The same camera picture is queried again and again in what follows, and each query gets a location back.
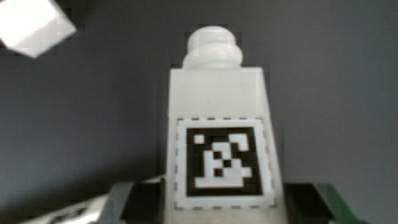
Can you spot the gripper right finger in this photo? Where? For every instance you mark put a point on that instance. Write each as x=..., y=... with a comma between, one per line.
x=344, y=216

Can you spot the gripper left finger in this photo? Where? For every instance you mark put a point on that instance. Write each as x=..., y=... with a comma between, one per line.
x=114, y=207

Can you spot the white leg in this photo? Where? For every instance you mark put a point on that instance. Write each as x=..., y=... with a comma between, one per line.
x=223, y=174
x=34, y=26

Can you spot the white marker sheet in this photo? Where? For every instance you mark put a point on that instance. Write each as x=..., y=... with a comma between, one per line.
x=82, y=212

